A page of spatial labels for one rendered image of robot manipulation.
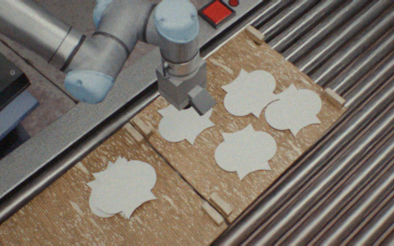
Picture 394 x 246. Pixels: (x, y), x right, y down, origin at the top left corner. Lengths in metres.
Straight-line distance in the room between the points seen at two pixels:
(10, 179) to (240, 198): 0.55
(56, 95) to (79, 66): 1.59
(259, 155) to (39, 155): 0.53
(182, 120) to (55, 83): 1.34
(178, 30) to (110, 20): 0.13
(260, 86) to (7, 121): 0.66
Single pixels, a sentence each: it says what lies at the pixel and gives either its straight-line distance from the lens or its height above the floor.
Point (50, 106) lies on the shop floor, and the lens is 2.42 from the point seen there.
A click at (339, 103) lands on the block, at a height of 0.96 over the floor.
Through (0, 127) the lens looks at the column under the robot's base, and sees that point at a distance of 1.40.
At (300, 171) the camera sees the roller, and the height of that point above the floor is 0.92.
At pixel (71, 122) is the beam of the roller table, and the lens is 1.29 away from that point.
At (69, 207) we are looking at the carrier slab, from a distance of 1.18.
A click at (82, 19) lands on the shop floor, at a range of 2.67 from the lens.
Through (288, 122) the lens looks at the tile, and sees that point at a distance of 1.22.
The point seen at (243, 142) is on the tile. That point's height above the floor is 0.94.
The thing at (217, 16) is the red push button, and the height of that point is 0.93.
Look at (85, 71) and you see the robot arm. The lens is 0.85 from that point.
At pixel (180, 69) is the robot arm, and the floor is 1.21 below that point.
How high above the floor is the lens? 2.02
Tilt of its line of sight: 63 degrees down
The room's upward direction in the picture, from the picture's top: 3 degrees counter-clockwise
